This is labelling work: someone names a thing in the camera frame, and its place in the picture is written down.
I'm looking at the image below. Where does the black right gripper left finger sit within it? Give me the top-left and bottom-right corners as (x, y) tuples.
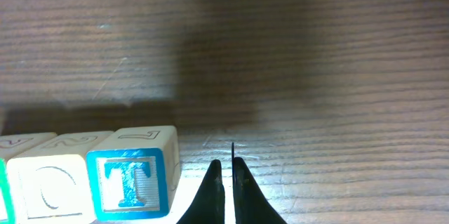
(177, 159), (225, 224)

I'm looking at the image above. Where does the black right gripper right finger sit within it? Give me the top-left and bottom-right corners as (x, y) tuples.
(232, 143), (286, 224)

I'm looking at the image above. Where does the blue T block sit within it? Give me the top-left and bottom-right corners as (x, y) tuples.
(86, 126), (181, 221)

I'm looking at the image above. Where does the green B block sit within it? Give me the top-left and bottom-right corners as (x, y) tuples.
(1, 132), (57, 224)

